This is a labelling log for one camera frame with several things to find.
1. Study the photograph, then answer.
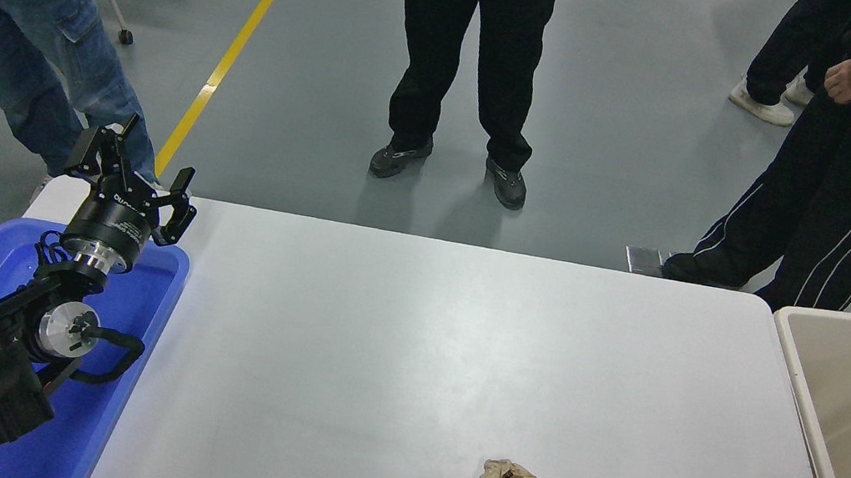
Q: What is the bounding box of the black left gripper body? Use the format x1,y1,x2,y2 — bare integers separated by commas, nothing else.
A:
58,169,166,271

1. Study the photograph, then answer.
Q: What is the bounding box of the person's bare hand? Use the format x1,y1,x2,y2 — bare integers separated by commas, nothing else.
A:
822,53,851,105

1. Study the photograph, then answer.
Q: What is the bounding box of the blue plastic tray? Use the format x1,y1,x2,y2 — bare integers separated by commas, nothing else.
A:
0,214,194,478

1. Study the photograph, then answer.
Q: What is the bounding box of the person in plain black trousers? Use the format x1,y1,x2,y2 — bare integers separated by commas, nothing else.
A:
363,0,562,214

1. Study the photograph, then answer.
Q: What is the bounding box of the metal floor plate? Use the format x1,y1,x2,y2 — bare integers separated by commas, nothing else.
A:
622,244,673,279

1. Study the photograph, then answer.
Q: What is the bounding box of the person with white shoes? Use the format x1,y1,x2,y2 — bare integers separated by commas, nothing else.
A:
726,0,851,136

